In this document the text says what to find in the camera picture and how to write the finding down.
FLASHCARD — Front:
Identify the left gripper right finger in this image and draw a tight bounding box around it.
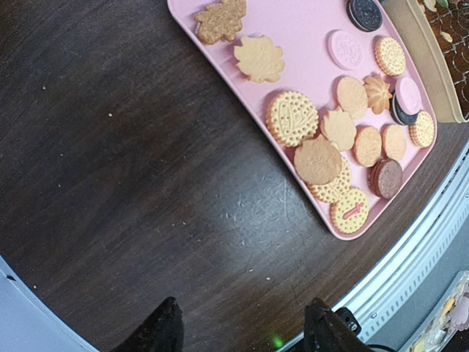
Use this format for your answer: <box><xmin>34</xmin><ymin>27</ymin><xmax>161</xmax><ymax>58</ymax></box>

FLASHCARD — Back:
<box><xmin>302</xmin><ymin>296</ymin><xmax>374</xmax><ymax>352</ymax></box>

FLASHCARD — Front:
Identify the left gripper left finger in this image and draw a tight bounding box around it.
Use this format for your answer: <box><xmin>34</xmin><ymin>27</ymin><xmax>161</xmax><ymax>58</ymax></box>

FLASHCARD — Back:
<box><xmin>112</xmin><ymin>296</ymin><xmax>184</xmax><ymax>352</ymax></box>

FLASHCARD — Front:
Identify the gold cookie tin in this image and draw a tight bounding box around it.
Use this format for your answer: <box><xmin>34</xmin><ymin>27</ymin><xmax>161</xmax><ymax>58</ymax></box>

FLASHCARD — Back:
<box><xmin>383</xmin><ymin>1</ymin><xmax>468</xmax><ymax>123</ymax></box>

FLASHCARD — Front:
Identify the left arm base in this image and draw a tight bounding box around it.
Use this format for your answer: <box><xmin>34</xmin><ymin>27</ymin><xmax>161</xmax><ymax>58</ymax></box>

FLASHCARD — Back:
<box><xmin>270</xmin><ymin>307</ymin><xmax>396</xmax><ymax>352</ymax></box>

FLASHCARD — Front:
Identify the round cookie red mark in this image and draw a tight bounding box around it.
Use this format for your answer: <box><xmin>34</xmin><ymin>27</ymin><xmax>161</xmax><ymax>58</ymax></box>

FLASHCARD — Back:
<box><xmin>330</xmin><ymin>187</ymin><xmax>370</xmax><ymax>235</ymax></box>

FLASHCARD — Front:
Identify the dark red round cookie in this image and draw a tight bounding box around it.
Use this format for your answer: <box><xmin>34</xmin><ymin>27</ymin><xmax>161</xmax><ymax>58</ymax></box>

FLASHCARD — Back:
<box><xmin>368</xmin><ymin>158</ymin><xmax>403</xmax><ymax>199</ymax></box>

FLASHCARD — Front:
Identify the round embossed cookie bottom right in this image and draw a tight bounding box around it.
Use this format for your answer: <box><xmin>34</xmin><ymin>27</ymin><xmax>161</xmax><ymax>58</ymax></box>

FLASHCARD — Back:
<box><xmin>408</xmin><ymin>110</ymin><xmax>435</xmax><ymax>148</ymax></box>

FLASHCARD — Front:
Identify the black cookie lower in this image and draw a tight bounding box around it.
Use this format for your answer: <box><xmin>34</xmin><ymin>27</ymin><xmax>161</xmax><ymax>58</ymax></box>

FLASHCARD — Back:
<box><xmin>390</xmin><ymin>94</ymin><xmax>418</xmax><ymax>125</ymax></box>

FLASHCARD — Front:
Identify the pink plastic tray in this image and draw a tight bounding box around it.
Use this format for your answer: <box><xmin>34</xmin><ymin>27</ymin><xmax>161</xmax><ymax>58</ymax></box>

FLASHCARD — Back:
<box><xmin>168</xmin><ymin>1</ymin><xmax>437</xmax><ymax>241</ymax></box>

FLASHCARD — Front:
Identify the pink round cookie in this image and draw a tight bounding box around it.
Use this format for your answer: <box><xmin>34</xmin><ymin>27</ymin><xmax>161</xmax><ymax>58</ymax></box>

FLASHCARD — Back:
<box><xmin>395</xmin><ymin>76</ymin><xmax>421</xmax><ymax>115</ymax></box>
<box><xmin>328</xmin><ymin>29</ymin><xmax>363</xmax><ymax>70</ymax></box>

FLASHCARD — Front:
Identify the tan maple leaf cookie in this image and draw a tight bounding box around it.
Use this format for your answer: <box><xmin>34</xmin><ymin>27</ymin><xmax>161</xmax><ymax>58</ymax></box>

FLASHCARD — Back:
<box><xmin>234</xmin><ymin>36</ymin><xmax>285</xmax><ymax>84</ymax></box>

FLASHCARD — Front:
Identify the brown leaf cookie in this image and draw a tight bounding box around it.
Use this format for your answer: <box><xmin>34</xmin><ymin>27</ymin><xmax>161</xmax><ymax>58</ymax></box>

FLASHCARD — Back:
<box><xmin>194</xmin><ymin>0</ymin><xmax>247</xmax><ymax>45</ymax></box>

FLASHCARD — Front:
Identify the black sandwich cookie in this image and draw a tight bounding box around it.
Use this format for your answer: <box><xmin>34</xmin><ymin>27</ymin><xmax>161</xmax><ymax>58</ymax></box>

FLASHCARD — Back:
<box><xmin>346</xmin><ymin>0</ymin><xmax>383</xmax><ymax>32</ymax></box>

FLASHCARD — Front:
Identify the aluminium front rail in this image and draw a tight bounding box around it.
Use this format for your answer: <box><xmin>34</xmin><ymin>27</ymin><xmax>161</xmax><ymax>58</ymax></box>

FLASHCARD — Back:
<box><xmin>333</xmin><ymin>144</ymin><xmax>468</xmax><ymax>343</ymax></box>

